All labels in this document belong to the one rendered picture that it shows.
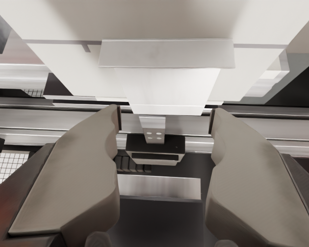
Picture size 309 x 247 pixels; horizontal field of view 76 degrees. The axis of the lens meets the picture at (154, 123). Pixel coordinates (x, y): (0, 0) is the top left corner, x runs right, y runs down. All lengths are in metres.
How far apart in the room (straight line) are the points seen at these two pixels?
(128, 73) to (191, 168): 0.58
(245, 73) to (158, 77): 0.07
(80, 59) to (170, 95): 0.09
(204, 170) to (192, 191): 0.52
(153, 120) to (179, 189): 0.10
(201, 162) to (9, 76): 0.60
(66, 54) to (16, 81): 0.15
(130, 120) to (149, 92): 0.28
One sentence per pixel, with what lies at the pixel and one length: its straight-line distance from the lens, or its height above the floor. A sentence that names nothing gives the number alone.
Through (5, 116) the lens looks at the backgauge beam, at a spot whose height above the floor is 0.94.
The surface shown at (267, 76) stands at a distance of 0.25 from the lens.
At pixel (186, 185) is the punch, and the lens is 0.21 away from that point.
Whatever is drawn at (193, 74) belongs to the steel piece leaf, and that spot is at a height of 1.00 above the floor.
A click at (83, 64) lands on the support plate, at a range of 0.18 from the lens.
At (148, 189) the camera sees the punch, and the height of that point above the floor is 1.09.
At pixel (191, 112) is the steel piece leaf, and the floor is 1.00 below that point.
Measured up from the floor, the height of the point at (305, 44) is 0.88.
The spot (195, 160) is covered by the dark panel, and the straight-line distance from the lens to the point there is 0.73.
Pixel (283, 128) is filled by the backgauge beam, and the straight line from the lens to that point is 0.54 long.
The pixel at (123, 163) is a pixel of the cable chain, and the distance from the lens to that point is 0.60.
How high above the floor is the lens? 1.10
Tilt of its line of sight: 19 degrees down
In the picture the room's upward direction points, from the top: 177 degrees counter-clockwise
